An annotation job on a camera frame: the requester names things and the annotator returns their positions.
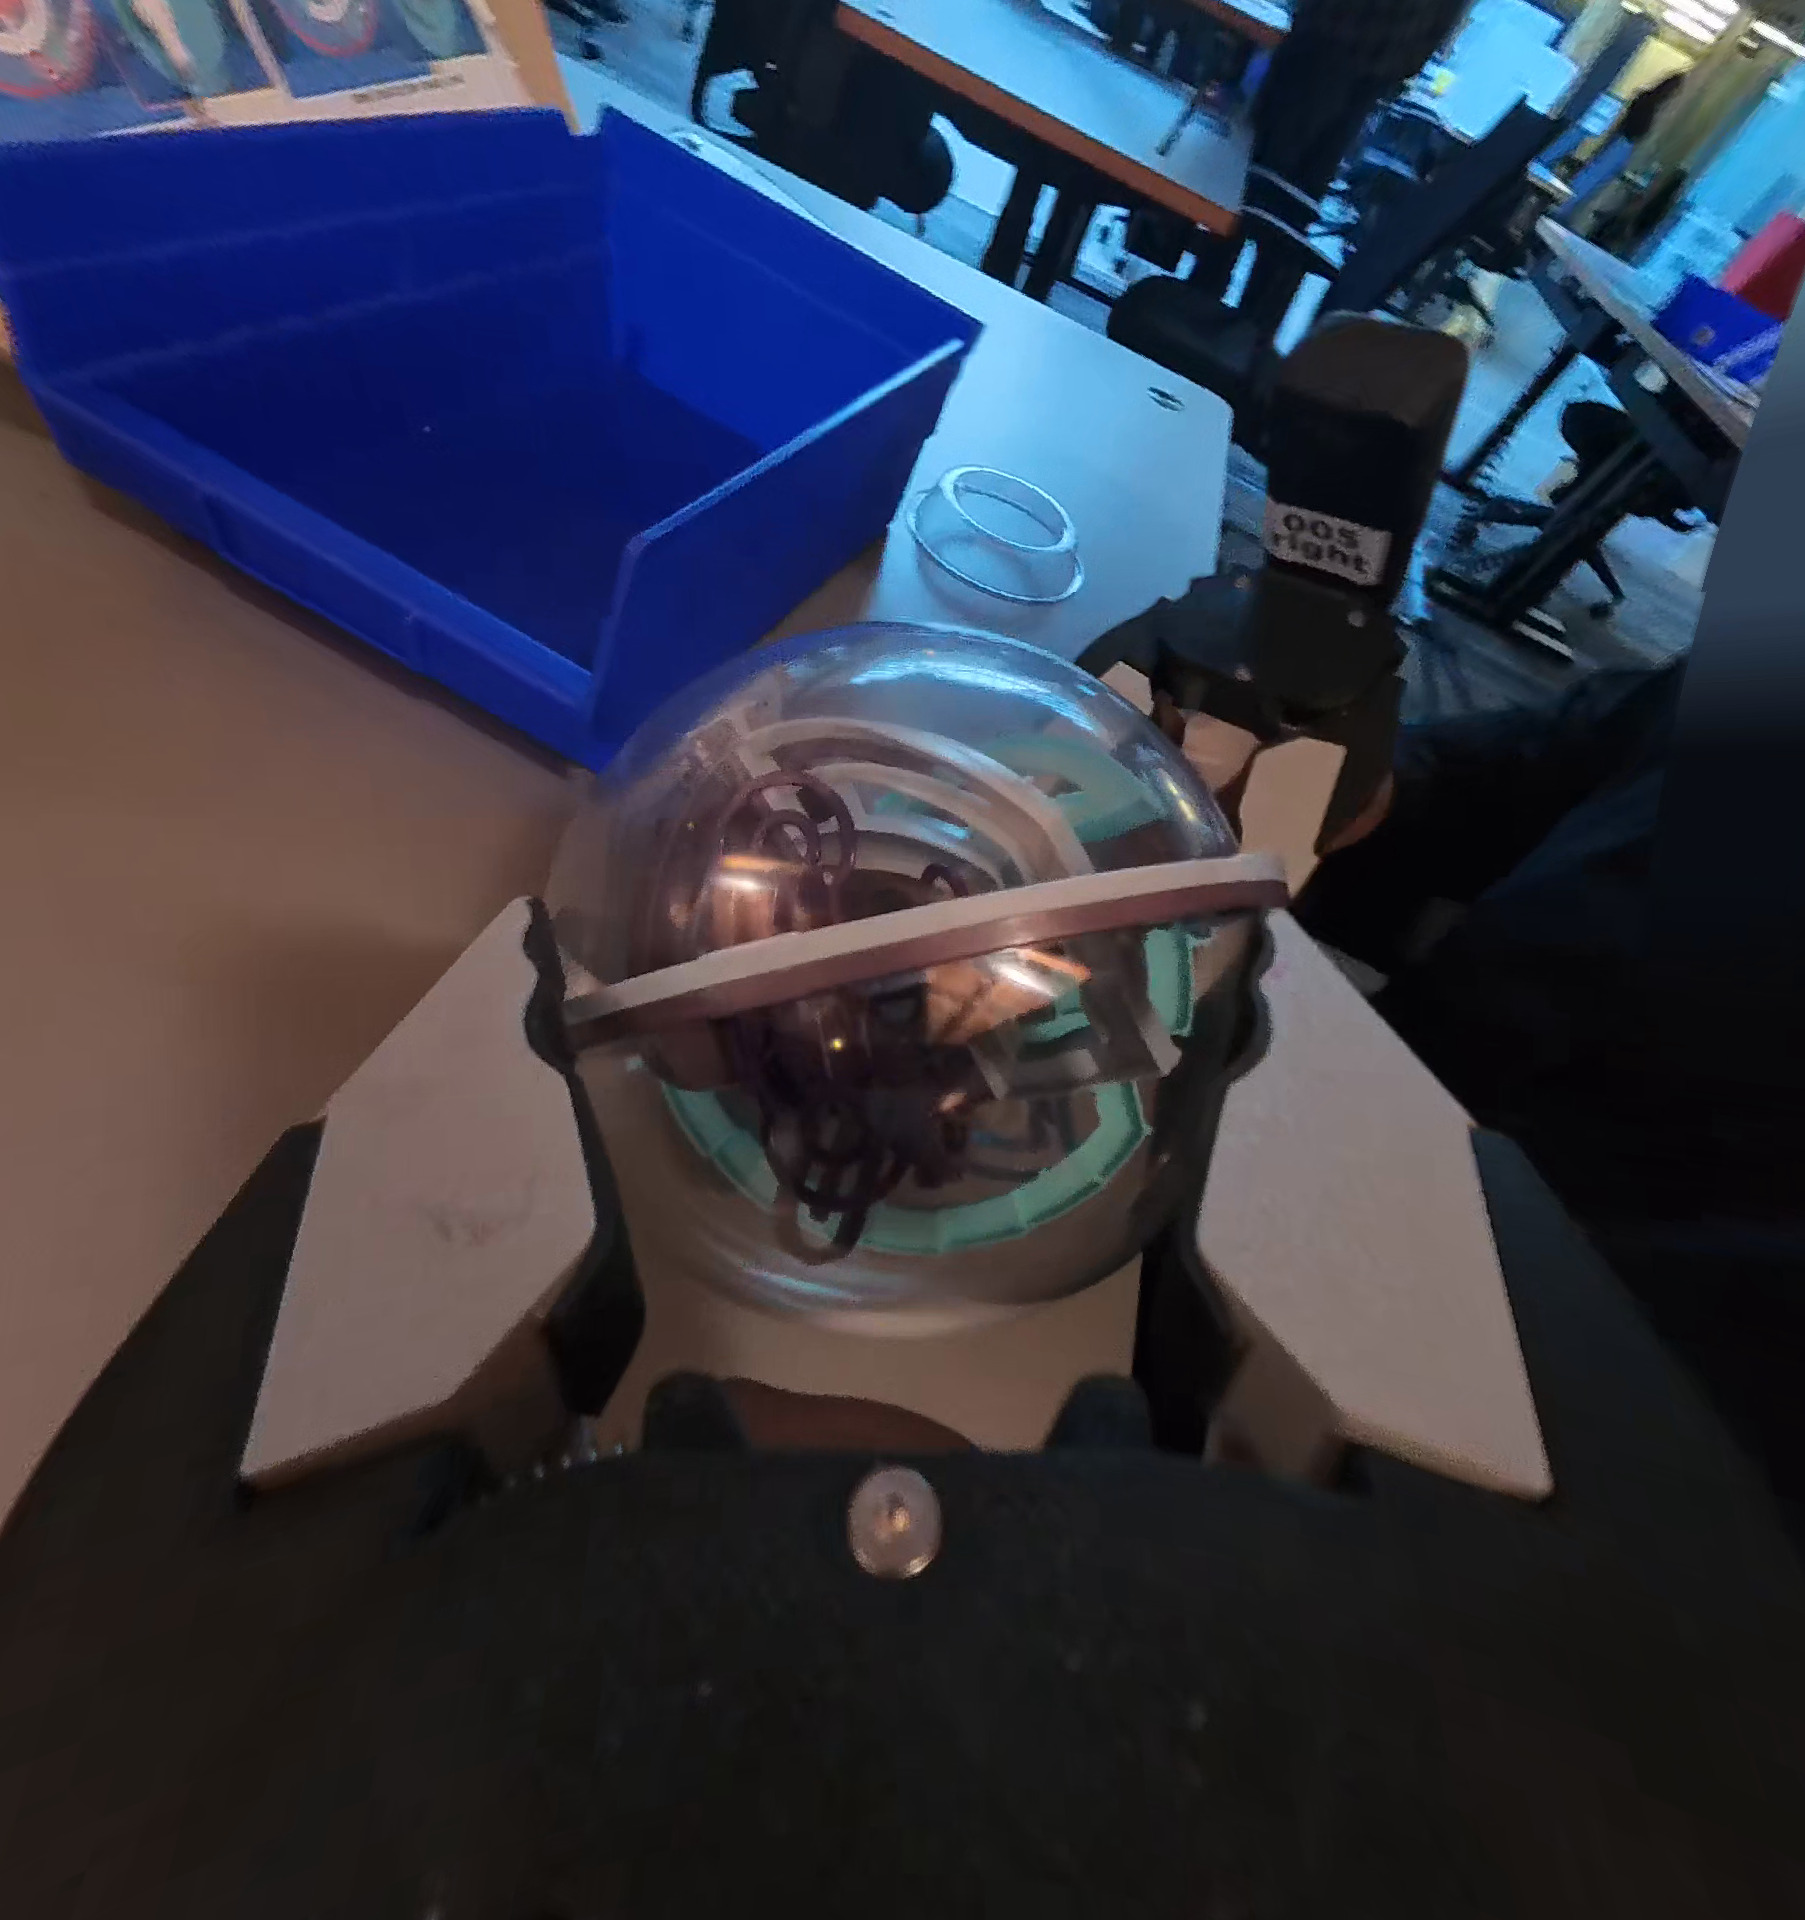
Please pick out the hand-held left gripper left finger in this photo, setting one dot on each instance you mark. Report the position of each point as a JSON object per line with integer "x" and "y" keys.
{"x": 422, "y": 1260}

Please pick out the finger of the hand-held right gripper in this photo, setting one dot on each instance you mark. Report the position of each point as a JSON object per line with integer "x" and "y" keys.
{"x": 1291, "y": 810}

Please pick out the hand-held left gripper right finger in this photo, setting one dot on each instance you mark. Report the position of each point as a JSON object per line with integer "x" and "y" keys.
{"x": 1367, "y": 1260}

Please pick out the clear plastic maze ball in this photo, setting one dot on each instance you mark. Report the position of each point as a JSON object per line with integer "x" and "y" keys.
{"x": 902, "y": 1021}

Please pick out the person's right forearm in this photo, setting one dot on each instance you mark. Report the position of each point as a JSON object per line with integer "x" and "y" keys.
{"x": 1517, "y": 810}

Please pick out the person's left hand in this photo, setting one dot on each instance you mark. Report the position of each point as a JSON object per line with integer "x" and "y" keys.
{"x": 842, "y": 1419}

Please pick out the black office chair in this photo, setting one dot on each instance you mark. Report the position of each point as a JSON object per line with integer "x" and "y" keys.
{"x": 1351, "y": 211}

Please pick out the person's black clothing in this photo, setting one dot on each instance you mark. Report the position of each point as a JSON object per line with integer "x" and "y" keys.
{"x": 1668, "y": 1200}

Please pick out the white office desk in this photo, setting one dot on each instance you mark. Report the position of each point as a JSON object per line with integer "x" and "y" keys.
{"x": 1652, "y": 314}
{"x": 1053, "y": 91}

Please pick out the small blue storage bin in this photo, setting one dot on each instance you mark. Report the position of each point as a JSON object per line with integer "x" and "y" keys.
{"x": 1719, "y": 330}

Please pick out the red box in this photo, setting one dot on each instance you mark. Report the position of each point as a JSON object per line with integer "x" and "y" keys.
{"x": 1771, "y": 254}

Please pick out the large blue plastic bin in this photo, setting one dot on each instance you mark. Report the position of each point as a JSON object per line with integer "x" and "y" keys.
{"x": 466, "y": 391}

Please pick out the brown cardboard board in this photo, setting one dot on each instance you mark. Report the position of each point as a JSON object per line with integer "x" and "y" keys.
{"x": 534, "y": 61}

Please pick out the printed instruction sheet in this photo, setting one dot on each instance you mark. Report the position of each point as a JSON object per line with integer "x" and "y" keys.
{"x": 212, "y": 53}

